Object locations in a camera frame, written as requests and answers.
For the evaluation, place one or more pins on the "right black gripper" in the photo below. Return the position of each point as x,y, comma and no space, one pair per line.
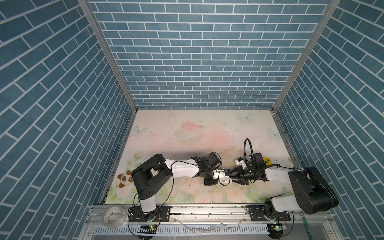
239,171

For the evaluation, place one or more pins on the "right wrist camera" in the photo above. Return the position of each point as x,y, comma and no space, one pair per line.
241,163

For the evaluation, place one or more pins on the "aluminium front rail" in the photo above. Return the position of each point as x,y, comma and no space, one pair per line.
232,214

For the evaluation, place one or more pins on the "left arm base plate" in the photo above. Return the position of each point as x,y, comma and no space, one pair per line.
161,215

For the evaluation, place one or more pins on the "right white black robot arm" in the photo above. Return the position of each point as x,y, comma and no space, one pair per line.
311,192

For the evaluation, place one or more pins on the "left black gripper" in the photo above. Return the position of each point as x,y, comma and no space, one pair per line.
213,181

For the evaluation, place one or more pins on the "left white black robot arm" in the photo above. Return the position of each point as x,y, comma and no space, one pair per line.
154,173

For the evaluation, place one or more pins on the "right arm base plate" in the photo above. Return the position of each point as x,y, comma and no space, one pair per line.
264,213

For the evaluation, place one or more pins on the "clear tape roll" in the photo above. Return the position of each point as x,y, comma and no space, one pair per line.
114,217

